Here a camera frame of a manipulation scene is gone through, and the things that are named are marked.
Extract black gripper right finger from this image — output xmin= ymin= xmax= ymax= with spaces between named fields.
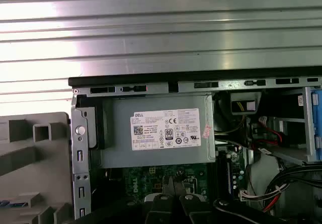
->
xmin=176 ymin=173 xmax=277 ymax=224

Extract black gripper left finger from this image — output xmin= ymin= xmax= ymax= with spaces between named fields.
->
xmin=148 ymin=175 xmax=177 ymax=224

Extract blue RAM stick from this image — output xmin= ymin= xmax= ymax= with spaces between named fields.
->
xmin=226 ymin=156 xmax=233 ymax=194
xmin=0 ymin=200 xmax=29 ymax=208

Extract black RAM slot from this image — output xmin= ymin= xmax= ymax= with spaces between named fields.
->
xmin=222 ymin=151 xmax=228 ymax=194
xmin=217 ymin=151 xmax=224 ymax=194

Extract CPU socket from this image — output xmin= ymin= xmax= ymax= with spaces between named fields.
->
xmin=173 ymin=175 xmax=206 ymax=199

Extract green motherboard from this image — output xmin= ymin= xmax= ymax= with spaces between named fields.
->
xmin=100 ymin=143 xmax=249 ymax=224

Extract grey power supply unit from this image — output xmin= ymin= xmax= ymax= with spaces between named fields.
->
xmin=89 ymin=94 xmax=217 ymax=169

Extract black open PC case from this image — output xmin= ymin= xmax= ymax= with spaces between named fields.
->
xmin=67 ymin=76 xmax=322 ymax=224

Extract grey parts rack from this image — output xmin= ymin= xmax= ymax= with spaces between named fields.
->
xmin=0 ymin=112 xmax=74 ymax=224

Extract silver drive cage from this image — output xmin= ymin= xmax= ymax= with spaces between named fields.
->
xmin=274 ymin=87 xmax=315 ymax=166

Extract blue disk carrier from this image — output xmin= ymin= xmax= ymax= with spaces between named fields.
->
xmin=309 ymin=87 xmax=322 ymax=162

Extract white plug coloured wires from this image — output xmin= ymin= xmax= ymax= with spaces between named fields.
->
xmin=237 ymin=182 xmax=286 ymax=202

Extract black cable bundle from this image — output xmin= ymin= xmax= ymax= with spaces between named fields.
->
xmin=264 ymin=162 xmax=322 ymax=217

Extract red data cable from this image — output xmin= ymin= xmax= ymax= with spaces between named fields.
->
xmin=259 ymin=123 xmax=287 ymax=148

